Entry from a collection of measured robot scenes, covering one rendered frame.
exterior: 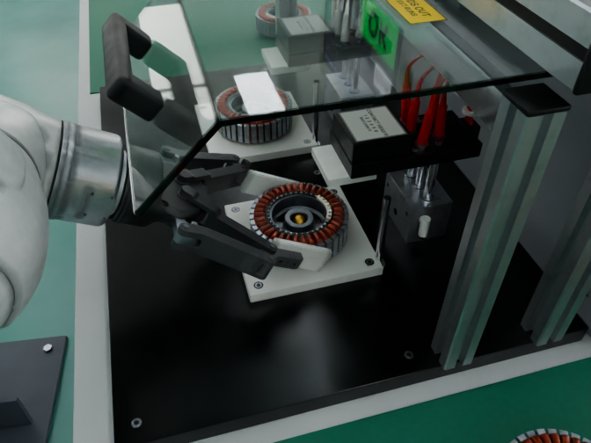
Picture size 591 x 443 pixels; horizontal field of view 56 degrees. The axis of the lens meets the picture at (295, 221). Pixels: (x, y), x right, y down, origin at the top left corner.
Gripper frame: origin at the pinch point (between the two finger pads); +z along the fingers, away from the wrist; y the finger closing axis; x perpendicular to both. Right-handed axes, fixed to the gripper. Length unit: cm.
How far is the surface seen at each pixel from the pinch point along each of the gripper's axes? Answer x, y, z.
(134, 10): -11, -80, -9
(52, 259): -96, -87, -7
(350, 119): 13.3, -1.3, -0.1
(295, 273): -2.7, 5.8, -0.4
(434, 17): 26.9, 8.6, -5.3
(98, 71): -15, -54, -16
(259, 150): -2.0, -17.5, 0.9
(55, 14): -98, -280, -11
